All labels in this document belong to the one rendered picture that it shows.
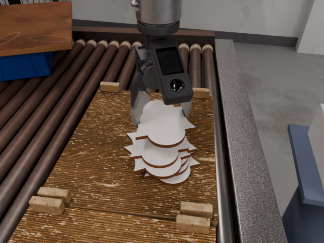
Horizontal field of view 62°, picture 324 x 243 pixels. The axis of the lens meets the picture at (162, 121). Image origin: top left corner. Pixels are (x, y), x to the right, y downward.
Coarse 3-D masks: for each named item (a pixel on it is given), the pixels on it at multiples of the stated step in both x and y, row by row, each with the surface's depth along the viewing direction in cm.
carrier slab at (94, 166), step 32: (96, 96) 79; (128, 96) 79; (160, 96) 79; (96, 128) 68; (128, 128) 68; (64, 160) 60; (96, 160) 60; (128, 160) 60; (96, 192) 53; (128, 192) 53; (160, 192) 53; (192, 192) 53
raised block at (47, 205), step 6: (36, 198) 49; (42, 198) 49; (48, 198) 49; (54, 198) 49; (30, 204) 48; (36, 204) 48; (42, 204) 48; (48, 204) 48; (54, 204) 48; (60, 204) 48; (36, 210) 49; (42, 210) 49; (48, 210) 49; (54, 210) 48; (60, 210) 48
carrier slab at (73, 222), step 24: (24, 216) 49; (48, 216) 49; (72, 216) 49; (96, 216) 49; (120, 216) 49; (24, 240) 46; (48, 240) 46; (72, 240) 46; (96, 240) 46; (120, 240) 46; (144, 240) 46; (168, 240) 46; (192, 240) 46
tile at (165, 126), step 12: (144, 108) 58; (156, 108) 58; (168, 108) 58; (180, 108) 58; (144, 120) 55; (156, 120) 55; (168, 120) 55; (180, 120) 55; (144, 132) 53; (156, 132) 53; (168, 132) 53; (180, 132) 53; (156, 144) 51; (168, 144) 50
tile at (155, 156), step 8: (128, 136) 59; (136, 144) 57; (144, 144) 57; (152, 144) 57; (184, 144) 57; (136, 152) 55; (144, 152) 55; (152, 152) 55; (160, 152) 55; (168, 152) 55; (176, 152) 55; (144, 160) 54; (152, 160) 53; (160, 160) 53; (168, 160) 53
